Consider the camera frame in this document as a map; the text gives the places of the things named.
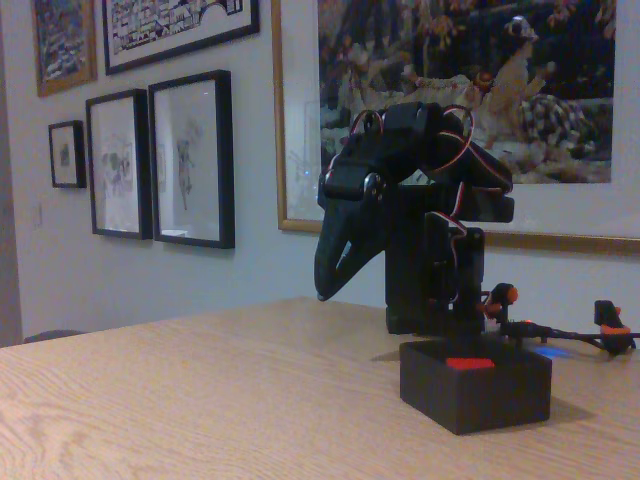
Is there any dark chair back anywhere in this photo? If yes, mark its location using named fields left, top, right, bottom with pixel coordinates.
left=23, top=328, right=91, bottom=344

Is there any small black-framed picture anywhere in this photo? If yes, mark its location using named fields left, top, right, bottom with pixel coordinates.
left=48, top=119, right=89, bottom=190

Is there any wood-framed colourful painting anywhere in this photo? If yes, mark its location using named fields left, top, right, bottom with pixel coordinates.
left=30, top=0, right=99, bottom=98

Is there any large gold-framed painting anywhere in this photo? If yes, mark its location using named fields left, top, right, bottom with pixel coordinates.
left=271, top=0, right=640, bottom=257

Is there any black-framed city drawing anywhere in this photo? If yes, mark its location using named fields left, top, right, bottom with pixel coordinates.
left=102, top=0, right=262, bottom=77

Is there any round-knob orange black clamp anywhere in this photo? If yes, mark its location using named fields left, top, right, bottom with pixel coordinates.
left=480, top=282, right=520, bottom=321

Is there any black-framed pale sketch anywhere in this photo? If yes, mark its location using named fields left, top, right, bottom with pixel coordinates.
left=85, top=88, right=154, bottom=241

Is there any black-framed figure sketch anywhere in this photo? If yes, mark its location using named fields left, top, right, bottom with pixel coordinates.
left=147, top=69, right=237, bottom=250

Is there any flat-handle orange black clamp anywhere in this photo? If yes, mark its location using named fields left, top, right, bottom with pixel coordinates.
left=594, top=299, right=640, bottom=356

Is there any red white wrist servo wire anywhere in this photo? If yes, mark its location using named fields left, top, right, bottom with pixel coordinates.
left=324, top=109, right=384, bottom=184

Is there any black box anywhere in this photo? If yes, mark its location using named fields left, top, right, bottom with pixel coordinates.
left=399, top=339, right=553, bottom=436

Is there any red white elbow servo wire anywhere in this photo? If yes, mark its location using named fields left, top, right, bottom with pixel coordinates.
left=424, top=105, right=514, bottom=241

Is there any red cube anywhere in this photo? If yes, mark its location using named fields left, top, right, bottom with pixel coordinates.
left=445, top=357, right=497, bottom=371

